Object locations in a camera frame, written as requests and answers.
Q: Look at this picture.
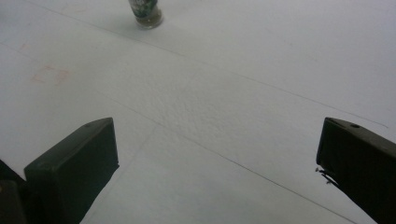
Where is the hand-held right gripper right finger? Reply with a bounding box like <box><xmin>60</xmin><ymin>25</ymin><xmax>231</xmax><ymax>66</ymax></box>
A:
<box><xmin>316</xmin><ymin>117</ymin><xmax>396</xmax><ymax>224</ymax></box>

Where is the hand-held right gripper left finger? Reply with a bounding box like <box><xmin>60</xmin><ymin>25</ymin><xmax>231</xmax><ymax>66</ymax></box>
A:
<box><xmin>23</xmin><ymin>117</ymin><xmax>120</xmax><ymax>224</ymax></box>

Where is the clear bottle with green label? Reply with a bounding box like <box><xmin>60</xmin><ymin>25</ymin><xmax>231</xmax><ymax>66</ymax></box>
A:
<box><xmin>128</xmin><ymin>0</ymin><xmax>164</xmax><ymax>30</ymax></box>

